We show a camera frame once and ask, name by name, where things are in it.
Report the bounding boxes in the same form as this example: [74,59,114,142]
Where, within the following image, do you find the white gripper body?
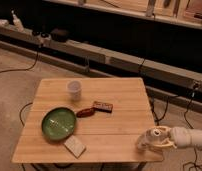
[170,127,202,148]

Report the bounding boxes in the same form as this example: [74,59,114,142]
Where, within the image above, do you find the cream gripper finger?
[151,126,171,134]
[151,141,177,149]

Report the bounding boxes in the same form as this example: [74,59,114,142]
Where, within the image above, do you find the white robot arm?
[151,126,202,148]

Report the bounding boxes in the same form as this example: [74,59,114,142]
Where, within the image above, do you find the white spray bottle on ledge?
[11,11,24,31]

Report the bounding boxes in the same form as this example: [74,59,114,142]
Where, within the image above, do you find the wooden table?
[12,78,163,163]

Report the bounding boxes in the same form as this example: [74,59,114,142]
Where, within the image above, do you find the brown snack bar packet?
[93,101,113,113]

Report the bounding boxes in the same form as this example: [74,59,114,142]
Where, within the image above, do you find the red sausage toy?
[76,108,95,118]

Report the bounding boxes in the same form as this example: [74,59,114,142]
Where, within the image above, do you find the white square sponge block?
[64,136,86,158]

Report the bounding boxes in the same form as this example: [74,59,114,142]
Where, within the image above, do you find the translucent plastic cup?
[67,80,81,101]

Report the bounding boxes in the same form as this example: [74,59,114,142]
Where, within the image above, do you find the green round plate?
[41,107,77,141]

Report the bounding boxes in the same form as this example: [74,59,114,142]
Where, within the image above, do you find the black box on ledge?
[50,28,69,42]

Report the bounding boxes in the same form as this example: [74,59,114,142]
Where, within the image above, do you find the black floor cable right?
[181,86,202,171]

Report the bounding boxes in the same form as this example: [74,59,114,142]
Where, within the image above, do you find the black floor cable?
[0,46,41,76]
[181,86,202,171]

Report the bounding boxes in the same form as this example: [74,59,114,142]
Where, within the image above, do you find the black floor cable left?
[0,46,41,76]

